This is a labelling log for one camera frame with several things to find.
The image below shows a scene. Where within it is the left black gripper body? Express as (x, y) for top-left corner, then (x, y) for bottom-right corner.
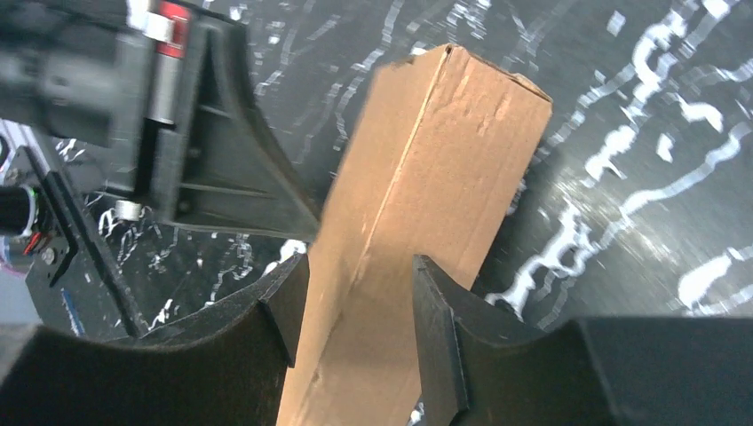
(1, 1), (194, 194)

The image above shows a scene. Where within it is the brown cardboard box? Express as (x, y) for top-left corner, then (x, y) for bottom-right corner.
(278, 44), (552, 425)

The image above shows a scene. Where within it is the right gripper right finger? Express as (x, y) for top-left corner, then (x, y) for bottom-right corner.
(413, 255), (752, 425)

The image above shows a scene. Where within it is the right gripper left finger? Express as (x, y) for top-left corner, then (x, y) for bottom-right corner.
(1, 254), (309, 425)

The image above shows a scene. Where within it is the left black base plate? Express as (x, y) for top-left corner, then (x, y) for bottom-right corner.
(10, 147), (149, 342)

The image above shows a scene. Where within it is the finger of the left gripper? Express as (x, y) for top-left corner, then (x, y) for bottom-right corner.
(149, 8), (321, 241)

